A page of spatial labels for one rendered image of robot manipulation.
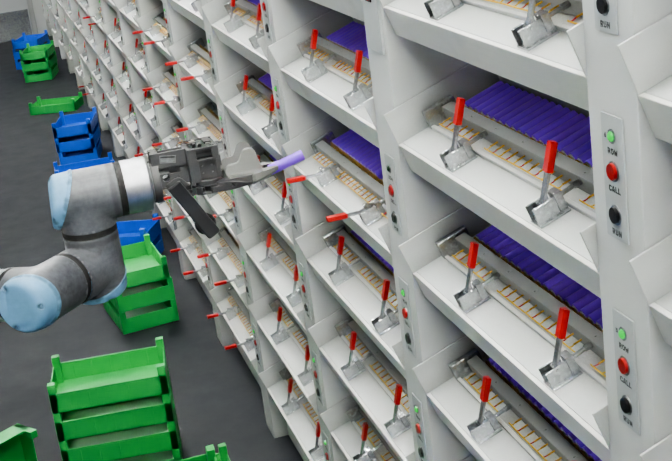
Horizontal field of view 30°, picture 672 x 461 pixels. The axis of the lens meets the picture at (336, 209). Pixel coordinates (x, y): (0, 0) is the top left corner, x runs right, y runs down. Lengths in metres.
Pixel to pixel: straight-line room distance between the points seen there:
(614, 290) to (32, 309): 1.03
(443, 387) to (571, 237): 0.64
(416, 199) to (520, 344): 0.35
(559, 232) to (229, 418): 2.38
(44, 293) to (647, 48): 1.14
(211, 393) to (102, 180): 1.85
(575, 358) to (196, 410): 2.35
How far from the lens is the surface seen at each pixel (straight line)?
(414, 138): 1.80
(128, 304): 4.35
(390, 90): 1.80
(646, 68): 1.13
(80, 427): 3.34
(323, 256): 2.55
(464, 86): 1.83
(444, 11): 1.60
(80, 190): 2.06
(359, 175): 2.24
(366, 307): 2.27
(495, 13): 1.52
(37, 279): 2.00
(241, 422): 3.63
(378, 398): 2.38
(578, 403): 1.45
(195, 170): 2.08
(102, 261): 2.08
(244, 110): 3.00
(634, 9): 1.12
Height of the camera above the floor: 1.62
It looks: 18 degrees down
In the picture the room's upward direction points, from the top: 7 degrees counter-clockwise
